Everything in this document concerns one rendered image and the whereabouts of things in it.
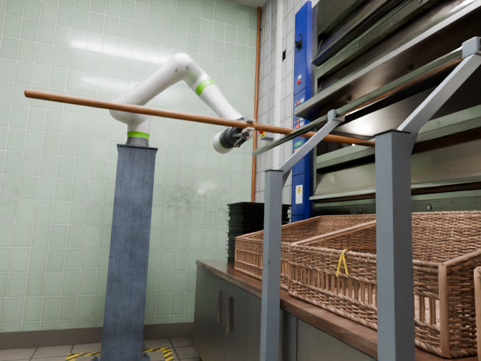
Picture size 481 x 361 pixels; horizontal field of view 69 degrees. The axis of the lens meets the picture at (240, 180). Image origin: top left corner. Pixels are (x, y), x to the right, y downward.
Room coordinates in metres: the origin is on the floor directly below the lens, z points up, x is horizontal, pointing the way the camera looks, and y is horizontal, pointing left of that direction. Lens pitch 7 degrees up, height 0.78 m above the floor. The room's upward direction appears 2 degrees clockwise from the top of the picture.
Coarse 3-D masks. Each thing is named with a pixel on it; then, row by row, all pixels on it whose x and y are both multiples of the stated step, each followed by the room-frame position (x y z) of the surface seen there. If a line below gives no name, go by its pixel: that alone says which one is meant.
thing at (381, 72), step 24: (480, 0) 0.86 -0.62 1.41; (456, 24) 0.95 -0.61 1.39; (480, 24) 0.93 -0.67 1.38; (408, 48) 1.10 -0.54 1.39; (432, 48) 1.07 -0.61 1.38; (456, 48) 1.05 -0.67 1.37; (360, 72) 1.33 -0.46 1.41; (384, 72) 1.27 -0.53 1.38; (408, 72) 1.24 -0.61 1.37; (336, 96) 1.53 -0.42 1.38; (360, 96) 1.49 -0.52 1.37; (312, 120) 1.86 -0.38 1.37
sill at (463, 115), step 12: (468, 108) 1.06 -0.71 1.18; (480, 108) 1.03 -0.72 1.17; (432, 120) 1.19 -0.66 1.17; (444, 120) 1.14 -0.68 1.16; (456, 120) 1.10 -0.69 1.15; (420, 132) 1.24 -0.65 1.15; (360, 144) 1.55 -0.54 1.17; (372, 144) 1.48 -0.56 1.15; (324, 156) 1.82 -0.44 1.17; (336, 156) 1.72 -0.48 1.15
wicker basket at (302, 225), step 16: (288, 224) 1.77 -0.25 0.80; (304, 224) 1.80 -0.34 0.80; (320, 224) 1.81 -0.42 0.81; (336, 224) 1.68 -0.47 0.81; (352, 224) 1.57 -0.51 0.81; (240, 240) 1.61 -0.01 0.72; (256, 240) 1.44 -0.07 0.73; (240, 256) 1.61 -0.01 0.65; (256, 256) 1.44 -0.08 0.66; (256, 272) 1.43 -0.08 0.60; (320, 272) 1.21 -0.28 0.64
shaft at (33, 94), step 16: (32, 96) 1.13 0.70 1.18; (48, 96) 1.14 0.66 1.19; (64, 96) 1.16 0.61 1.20; (144, 112) 1.26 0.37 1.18; (160, 112) 1.27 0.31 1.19; (176, 112) 1.29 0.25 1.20; (256, 128) 1.42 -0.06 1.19; (272, 128) 1.44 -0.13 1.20; (288, 128) 1.47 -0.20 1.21; (352, 144) 1.60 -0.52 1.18
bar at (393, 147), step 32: (448, 64) 0.72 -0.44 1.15; (384, 96) 0.91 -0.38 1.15; (448, 96) 0.62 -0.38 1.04; (416, 128) 0.60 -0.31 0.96; (288, 160) 1.05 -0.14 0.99; (384, 160) 0.58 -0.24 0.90; (384, 192) 0.58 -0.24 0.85; (384, 224) 0.58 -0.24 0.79; (384, 256) 0.59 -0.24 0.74; (384, 288) 0.59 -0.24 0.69; (384, 320) 0.59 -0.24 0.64; (384, 352) 0.59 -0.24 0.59
